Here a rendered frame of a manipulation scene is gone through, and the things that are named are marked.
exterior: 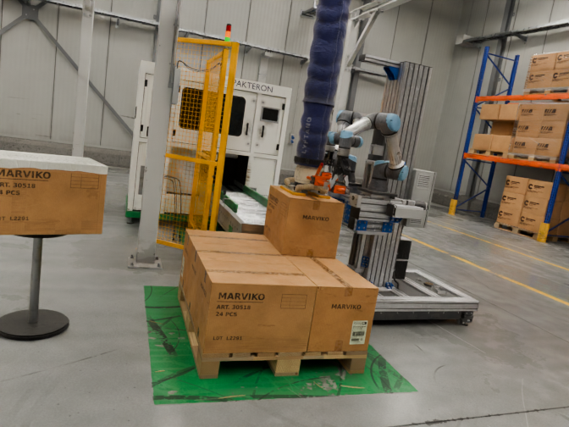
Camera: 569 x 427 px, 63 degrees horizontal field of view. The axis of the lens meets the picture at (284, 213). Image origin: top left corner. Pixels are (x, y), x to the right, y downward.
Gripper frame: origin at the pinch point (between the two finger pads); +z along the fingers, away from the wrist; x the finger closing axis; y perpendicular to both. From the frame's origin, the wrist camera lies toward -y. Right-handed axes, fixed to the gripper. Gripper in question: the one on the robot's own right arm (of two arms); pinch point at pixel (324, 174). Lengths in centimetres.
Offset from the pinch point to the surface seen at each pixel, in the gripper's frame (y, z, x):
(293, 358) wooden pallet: 122, 98, -50
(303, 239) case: 61, 41, -33
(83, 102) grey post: -280, -31, -219
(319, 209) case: 61, 20, -25
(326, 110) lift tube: 40, -48, -23
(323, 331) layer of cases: 121, 81, -34
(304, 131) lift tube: 34, -31, -35
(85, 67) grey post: -279, -74, -220
